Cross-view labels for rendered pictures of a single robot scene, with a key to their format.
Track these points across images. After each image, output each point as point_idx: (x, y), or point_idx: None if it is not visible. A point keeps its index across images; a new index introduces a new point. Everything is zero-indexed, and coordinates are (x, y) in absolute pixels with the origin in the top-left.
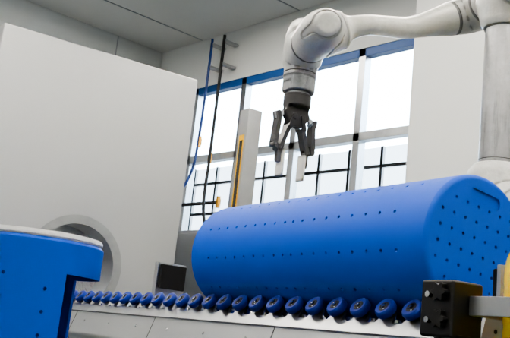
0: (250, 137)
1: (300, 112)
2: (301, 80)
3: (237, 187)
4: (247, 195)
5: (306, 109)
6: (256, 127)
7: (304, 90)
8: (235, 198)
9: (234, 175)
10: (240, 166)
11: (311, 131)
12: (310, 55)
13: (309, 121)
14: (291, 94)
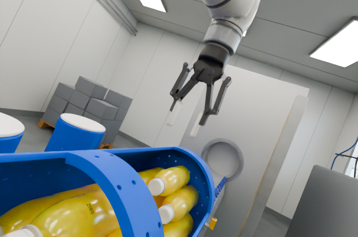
0: (294, 114)
1: (211, 66)
2: (211, 30)
3: (276, 143)
4: (282, 150)
5: (219, 64)
6: (301, 108)
7: (214, 42)
8: (274, 150)
9: (279, 136)
10: (282, 131)
11: (220, 87)
12: None
13: (222, 76)
14: (202, 47)
